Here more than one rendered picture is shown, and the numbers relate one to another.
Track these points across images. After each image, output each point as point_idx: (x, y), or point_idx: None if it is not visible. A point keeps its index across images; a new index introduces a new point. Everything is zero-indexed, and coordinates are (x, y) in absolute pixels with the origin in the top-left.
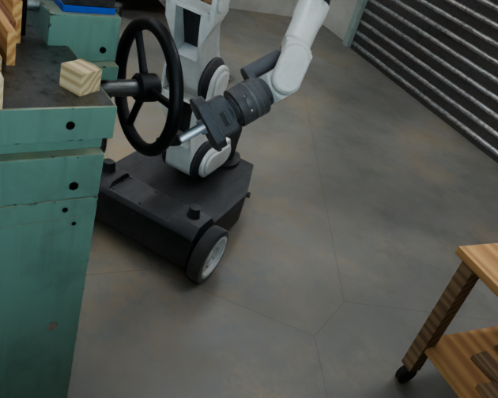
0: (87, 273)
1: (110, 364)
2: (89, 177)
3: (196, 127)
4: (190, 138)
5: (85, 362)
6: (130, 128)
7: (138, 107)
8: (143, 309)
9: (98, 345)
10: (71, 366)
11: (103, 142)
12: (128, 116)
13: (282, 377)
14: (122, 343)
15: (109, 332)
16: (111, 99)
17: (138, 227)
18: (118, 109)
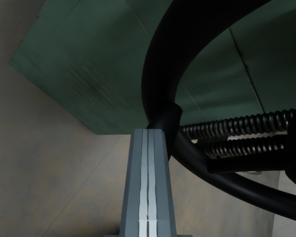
0: (77, 193)
1: (8, 130)
2: None
3: (167, 197)
4: (132, 152)
5: (27, 121)
6: (204, 156)
7: (256, 155)
8: (15, 198)
9: (28, 140)
10: (24, 37)
11: (191, 128)
12: (223, 176)
13: None
14: (11, 154)
15: (28, 156)
16: (278, 127)
17: None
18: (237, 173)
